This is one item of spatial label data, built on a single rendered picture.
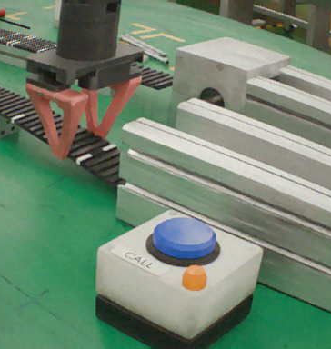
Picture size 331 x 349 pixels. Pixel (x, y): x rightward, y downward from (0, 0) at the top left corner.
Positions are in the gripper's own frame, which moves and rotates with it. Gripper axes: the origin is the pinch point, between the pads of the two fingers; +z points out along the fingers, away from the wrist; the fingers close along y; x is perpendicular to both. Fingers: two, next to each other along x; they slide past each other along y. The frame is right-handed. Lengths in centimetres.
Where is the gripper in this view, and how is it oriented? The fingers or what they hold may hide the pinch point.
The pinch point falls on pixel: (78, 142)
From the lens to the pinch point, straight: 71.0
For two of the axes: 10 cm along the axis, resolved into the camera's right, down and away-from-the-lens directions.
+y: 6.1, -3.0, 7.4
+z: -0.9, 9.0, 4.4
